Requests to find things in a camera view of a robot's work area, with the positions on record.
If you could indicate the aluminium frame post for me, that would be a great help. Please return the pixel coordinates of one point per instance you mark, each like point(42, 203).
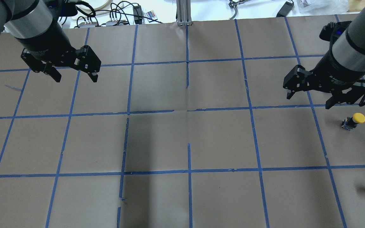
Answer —
point(183, 12)

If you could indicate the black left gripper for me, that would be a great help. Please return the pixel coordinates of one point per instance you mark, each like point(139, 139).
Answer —
point(48, 43)

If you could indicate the yellow push button switch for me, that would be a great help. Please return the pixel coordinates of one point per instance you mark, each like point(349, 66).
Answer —
point(351, 123)

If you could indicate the rgb remote control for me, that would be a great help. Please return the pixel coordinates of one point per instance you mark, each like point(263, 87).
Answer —
point(151, 15)

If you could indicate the black power adapter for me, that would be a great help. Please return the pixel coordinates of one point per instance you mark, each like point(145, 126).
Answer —
point(285, 9)

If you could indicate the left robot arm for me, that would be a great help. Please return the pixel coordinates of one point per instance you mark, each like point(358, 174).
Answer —
point(34, 23)

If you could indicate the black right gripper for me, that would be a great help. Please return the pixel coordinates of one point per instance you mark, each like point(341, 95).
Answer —
point(337, 70)

